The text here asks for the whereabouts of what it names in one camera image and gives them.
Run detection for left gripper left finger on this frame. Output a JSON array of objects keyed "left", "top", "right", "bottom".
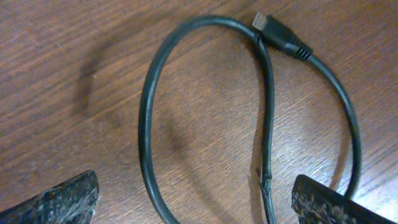
[{"left": 1, "top": 170, "right": 100, "bottom": 223}]

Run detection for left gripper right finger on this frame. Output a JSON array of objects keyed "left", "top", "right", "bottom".
[{"left": 292, "top": 174, "right": 395, "bottom": 224}]

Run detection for black usb cables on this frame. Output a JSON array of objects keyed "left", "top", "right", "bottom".
[{"left": 137, "top": 11, "right": 363, "bottom": 224}]

